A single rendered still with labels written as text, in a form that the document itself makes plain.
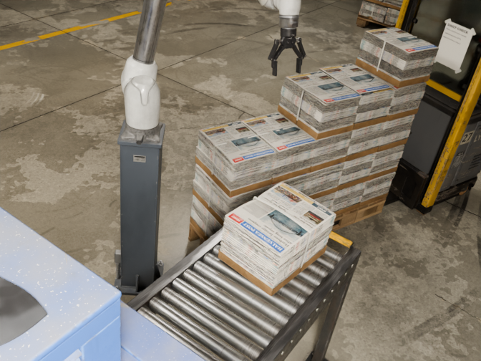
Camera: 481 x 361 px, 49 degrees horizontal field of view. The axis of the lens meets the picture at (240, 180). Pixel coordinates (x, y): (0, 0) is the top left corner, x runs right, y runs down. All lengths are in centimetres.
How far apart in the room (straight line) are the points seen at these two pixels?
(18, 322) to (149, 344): 29
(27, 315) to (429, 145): 368
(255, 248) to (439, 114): 238
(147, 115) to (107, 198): 144
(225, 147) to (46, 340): 223
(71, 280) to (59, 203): 299
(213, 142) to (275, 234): 101
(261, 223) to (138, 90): 84
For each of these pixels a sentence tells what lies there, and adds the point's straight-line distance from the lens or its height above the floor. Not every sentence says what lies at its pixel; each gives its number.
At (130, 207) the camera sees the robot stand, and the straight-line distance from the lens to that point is 274.
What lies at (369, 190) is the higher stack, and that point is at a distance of 378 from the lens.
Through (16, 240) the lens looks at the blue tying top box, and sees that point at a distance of 87.
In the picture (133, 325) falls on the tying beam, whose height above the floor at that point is 155.
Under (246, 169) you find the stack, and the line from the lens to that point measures 280.
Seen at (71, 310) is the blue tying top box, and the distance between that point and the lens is 75.
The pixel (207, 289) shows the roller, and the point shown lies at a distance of 209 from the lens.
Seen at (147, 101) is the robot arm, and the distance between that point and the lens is 243.
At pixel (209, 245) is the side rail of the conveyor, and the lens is 226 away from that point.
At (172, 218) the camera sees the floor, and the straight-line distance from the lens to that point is 362.
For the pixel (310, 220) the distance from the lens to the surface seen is 211.
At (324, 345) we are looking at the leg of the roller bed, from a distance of 280.
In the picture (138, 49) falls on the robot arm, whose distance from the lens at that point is 258.
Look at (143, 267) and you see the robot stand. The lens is 302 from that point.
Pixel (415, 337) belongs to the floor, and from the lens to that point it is 329.
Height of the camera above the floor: 232
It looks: 35 degrees down
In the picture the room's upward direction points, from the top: 9 degrees clockwise
